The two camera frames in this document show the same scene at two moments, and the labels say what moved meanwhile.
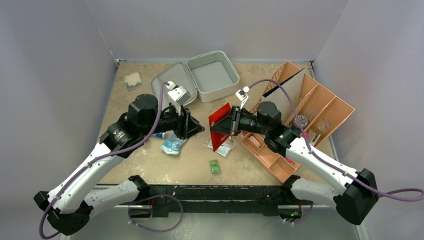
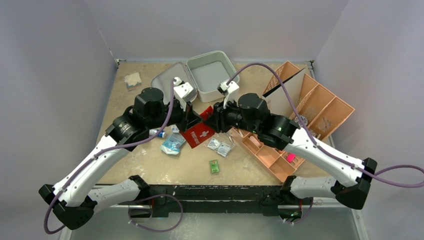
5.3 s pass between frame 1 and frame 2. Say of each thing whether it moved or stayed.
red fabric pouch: moved
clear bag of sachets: stayed
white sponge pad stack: stayed
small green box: stayed
